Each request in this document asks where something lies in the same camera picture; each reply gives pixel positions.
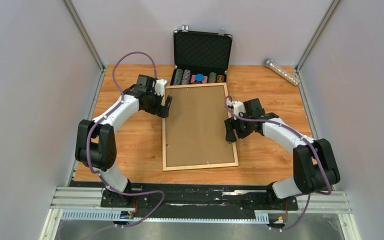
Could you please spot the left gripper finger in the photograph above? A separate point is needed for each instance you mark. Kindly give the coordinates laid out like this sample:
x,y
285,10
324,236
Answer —
x,y
163,112
168,102

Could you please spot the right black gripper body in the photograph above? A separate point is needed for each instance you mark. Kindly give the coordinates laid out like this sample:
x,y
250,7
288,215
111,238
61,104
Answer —
x,y
242,128

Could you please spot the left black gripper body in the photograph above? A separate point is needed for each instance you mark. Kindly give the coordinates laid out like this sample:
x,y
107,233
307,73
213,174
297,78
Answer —
x,y
154,102

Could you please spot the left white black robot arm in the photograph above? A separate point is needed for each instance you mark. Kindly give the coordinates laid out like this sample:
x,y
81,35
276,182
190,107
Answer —
x,y
96,142

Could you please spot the blue round chip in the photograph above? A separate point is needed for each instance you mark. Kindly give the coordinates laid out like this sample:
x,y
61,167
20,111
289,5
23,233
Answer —
x,y
199,78

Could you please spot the black poker chip case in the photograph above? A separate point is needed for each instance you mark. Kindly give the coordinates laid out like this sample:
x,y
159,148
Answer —
x,y
199,52

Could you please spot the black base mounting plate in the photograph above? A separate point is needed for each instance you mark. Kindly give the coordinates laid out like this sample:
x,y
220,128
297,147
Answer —
x,y
194,201

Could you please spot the silver glitter tube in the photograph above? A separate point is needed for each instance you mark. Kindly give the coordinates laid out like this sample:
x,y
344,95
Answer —
x,y
289,77

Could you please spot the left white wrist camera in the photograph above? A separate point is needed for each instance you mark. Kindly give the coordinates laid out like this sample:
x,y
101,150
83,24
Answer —
x,y
160,86

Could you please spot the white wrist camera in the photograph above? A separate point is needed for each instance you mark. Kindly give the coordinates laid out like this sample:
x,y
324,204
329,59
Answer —
x,y
237,107
160,86

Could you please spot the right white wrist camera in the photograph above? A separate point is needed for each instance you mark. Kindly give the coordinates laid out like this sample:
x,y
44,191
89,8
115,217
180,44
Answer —
x,y
237,107

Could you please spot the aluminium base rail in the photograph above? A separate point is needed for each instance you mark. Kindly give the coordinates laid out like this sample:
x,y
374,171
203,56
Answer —
x,y
78,203

